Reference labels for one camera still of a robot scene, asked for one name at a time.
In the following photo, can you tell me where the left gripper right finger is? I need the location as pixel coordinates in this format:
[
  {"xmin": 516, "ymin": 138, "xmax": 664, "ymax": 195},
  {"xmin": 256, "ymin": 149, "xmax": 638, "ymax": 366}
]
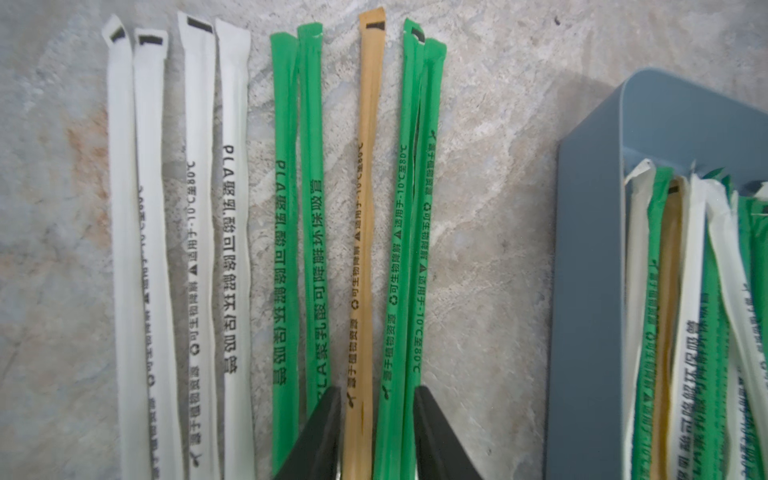
[{"xmin": 413, "ymin": 386, "xmax": 482, "ymax": 480}]

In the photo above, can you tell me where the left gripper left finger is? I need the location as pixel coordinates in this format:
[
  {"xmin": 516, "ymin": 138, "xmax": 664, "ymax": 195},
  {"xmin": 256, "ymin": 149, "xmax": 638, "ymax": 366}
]
[{"xmin": 274, "ymin": 386, "xmax": 341, "ymax": 480}]

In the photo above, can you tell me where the brown paper straw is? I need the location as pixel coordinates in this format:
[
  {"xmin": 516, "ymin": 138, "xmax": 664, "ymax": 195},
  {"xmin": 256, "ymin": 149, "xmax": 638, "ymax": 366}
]
[
  {"xmin": 341, "ymin": 7, "xmax": 386, "ymax": 479},
  {"xmin": 648, "ymin": 175, "xmax": 685, "ymax": 479}
]

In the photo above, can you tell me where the blue plastic storage tray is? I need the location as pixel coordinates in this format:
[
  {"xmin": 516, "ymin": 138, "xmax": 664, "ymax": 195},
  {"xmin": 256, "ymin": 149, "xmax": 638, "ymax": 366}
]
[{"xmin": 544, "ymin": 68, "xmax": 767, "ymax": 479}]

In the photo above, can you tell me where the green straw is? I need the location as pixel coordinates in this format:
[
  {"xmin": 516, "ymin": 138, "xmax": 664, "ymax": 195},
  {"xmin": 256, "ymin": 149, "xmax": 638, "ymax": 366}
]
[
  {"xmin": 400, "ymin": 38, "xmax": 447, "ymax": 479},
  {"xmin": 297, "ymin": 22, "xmax": 332, "ymax": 415},
  {"xmin": 373, "ymin": 19, "xmax": 425, "ymax": 479},
  {"xmin": 737, "ymin": 195, "xmax": 767, "ymax": 479},
  {"xmin": 270, "ymin": 32, "xmax": 300, "ymax": 474},
  {"xmin": 692, "ymin": 233, "xmax": 728, "ymax": 479},
  {"xmin": 631, "ymin": 167, "xmax": 674, "ymax": 479}
]

